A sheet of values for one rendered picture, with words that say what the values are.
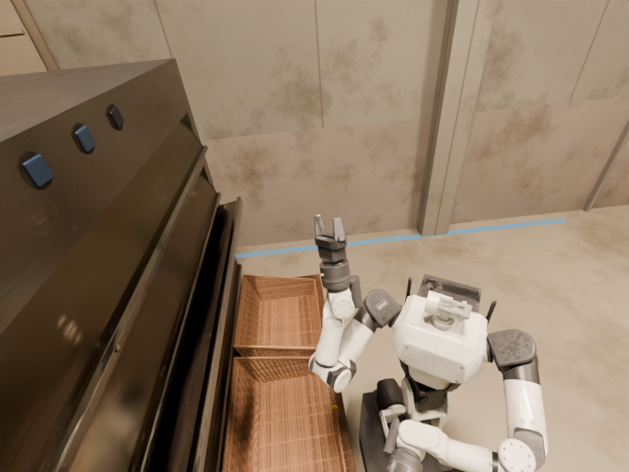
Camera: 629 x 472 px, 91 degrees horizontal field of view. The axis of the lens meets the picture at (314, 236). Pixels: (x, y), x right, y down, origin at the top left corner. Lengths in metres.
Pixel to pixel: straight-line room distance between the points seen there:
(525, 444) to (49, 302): 1.09
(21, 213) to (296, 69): 2.57
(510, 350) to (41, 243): 1.14
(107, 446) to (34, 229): 0.46
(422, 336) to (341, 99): 2.42
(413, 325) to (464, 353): 0.16
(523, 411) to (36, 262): 1.14
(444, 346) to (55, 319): 0.96
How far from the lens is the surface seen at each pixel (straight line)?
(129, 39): 3.23
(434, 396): 1.37
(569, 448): 2.71
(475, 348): 1.07
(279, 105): 3.06
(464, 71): 3.17
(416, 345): 1.07
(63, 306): 0.75
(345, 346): 1.09
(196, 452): 0.91
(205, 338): 1.10
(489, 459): 1.07
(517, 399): 1.09
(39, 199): 0.73
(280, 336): 2.05
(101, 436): 0.87
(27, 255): 0.69
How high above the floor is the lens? 2.23
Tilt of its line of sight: 36 degrees down
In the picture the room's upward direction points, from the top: 6 degrees counter-clockwise
